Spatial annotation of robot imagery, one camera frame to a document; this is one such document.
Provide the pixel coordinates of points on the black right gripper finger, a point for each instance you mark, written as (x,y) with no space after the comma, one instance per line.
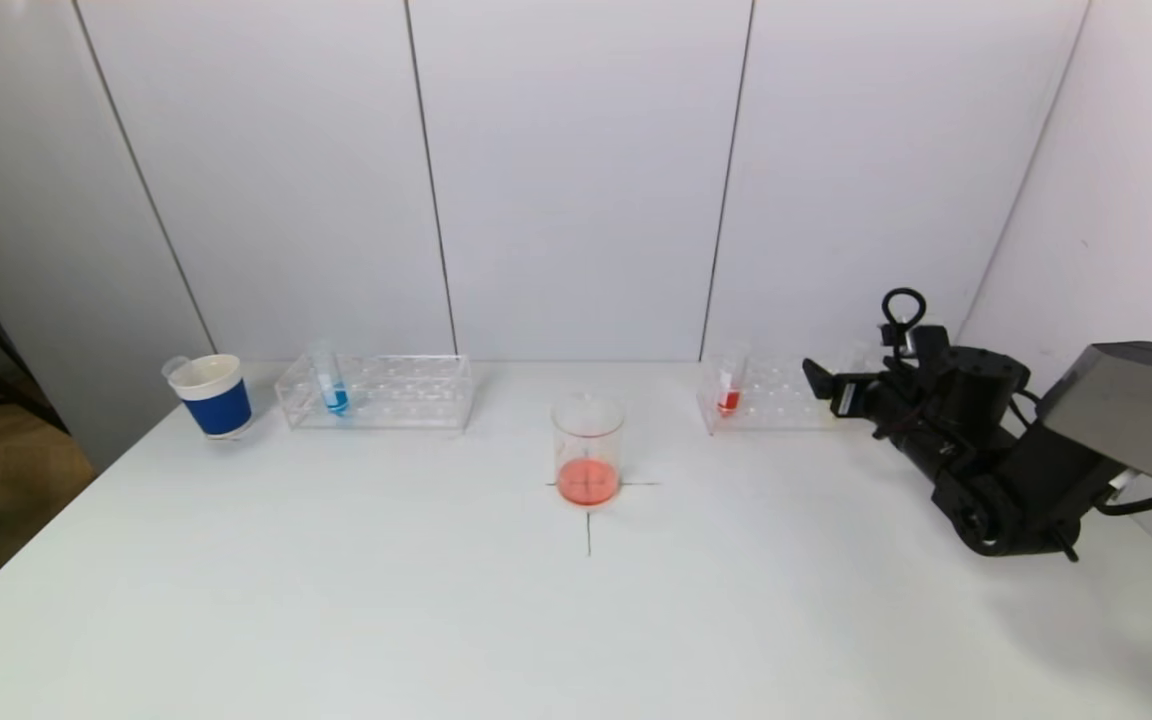
(820,380)

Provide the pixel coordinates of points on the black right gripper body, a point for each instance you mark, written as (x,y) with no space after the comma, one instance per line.
(844,398)

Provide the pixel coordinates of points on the test tube with orange pigment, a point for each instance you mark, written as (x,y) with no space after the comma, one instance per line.
(174,367)

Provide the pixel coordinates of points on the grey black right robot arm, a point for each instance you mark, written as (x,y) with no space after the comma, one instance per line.
(1066,450)

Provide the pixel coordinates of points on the clear acrylic test tube rack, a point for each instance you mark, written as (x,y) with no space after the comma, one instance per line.
(396,395)
(776,400)

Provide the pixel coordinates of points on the test tube with red pigment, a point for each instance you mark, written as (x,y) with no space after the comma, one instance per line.
(728,402)

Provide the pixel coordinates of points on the clear glass beaker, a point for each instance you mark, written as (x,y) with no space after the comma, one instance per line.
(588,470)

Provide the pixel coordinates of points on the test tube with blue pigment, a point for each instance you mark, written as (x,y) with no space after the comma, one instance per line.
(337,400)

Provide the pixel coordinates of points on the blue white paper cup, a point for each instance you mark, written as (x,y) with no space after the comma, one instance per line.
(219,408)

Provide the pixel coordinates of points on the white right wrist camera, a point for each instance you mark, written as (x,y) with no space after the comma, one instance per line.
(928,342)

